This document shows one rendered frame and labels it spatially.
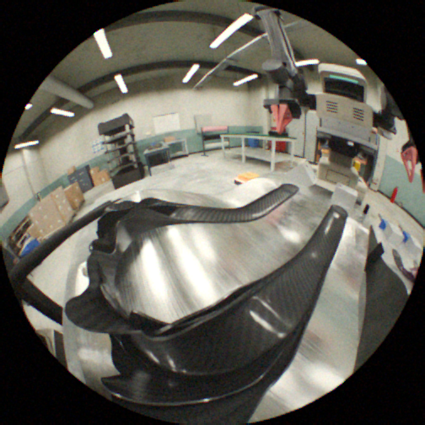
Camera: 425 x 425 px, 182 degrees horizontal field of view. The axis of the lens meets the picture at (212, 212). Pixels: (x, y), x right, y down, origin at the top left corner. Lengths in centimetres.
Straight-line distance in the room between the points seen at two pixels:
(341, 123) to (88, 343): 84
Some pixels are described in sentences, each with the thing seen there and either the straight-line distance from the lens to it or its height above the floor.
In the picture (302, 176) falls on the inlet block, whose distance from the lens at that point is 30.
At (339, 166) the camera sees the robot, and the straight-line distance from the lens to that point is 72.
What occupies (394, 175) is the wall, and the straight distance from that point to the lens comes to 570.
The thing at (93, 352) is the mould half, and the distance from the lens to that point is 20.
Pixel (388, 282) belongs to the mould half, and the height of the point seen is 86.
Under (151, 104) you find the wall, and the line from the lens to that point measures 682.
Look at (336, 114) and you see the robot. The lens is 70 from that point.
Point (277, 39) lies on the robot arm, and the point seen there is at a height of 136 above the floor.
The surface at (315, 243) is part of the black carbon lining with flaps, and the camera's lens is 18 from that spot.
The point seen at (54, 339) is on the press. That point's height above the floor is 78.
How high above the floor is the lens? 99
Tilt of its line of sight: 34 degrees down
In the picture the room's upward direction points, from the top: 7 degrees counter-clockwise
